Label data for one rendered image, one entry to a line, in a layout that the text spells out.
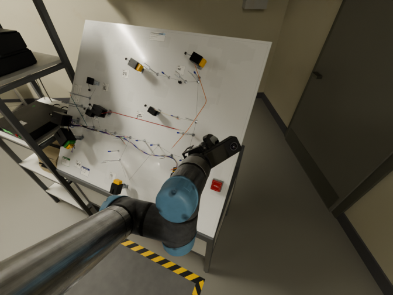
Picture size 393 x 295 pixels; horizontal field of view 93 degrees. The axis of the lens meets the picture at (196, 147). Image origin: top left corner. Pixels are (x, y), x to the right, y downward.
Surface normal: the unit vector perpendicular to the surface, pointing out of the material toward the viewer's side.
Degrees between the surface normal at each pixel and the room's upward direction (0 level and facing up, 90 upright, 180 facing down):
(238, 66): 50
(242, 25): 90
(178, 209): 69
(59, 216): 0
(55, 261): 59
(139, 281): 0
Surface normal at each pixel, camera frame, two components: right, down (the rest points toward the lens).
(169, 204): -0.28, 0.36
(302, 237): 0.00, -0.72
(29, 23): 0.07, 0.69
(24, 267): 0.55, -0.83
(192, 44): -0.30, 0.02
